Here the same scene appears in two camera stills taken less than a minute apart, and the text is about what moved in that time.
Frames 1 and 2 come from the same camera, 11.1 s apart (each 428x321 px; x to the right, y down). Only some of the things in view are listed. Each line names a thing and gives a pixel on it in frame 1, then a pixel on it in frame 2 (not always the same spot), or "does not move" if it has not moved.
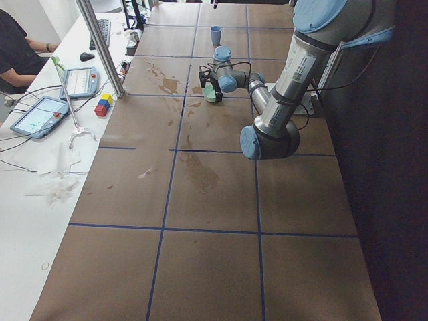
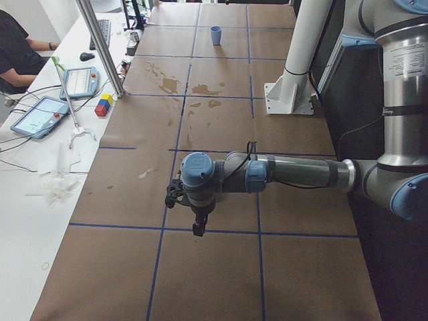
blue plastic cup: [216, 33] does not move
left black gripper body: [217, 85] → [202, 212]
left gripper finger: [219, 95] → [198, 229]
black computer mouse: [84, 57] does not move
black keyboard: [105, 26] does not move
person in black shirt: [19, 65] does not move
